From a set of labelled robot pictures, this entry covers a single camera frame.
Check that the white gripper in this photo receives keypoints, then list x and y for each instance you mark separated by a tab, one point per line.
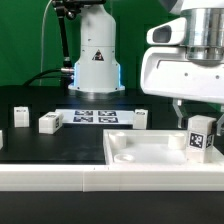
166	72

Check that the white square tabletop part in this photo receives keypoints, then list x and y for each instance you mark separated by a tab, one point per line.
151	147

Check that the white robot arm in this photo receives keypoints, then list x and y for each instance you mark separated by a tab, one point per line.
97	72

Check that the white fiducial marker sheet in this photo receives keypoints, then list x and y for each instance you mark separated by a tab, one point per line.
104	117

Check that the white U-shaped fence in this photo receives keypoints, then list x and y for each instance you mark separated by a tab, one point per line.
90	178

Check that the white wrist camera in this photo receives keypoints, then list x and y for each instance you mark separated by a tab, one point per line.
168	34

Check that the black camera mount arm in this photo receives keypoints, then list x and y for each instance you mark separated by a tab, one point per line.
69	9

